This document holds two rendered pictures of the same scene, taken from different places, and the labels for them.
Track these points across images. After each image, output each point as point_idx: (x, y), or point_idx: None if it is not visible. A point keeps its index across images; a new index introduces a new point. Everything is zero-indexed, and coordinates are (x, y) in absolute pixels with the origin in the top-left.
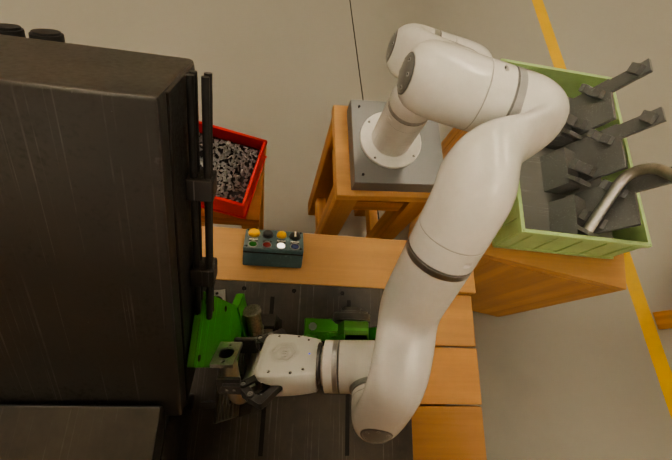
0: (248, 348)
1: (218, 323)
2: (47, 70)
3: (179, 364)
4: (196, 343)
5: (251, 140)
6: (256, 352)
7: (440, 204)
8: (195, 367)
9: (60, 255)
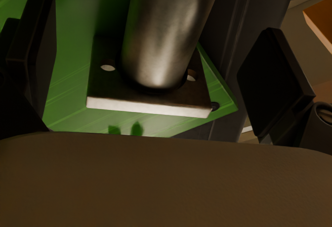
0: (45, 58)
1: (77, 89)
2: None
3: (242, 117)
4: (194, 127)
5: None
6: (27, 60)
7: None
8: (234, 102)
9: None
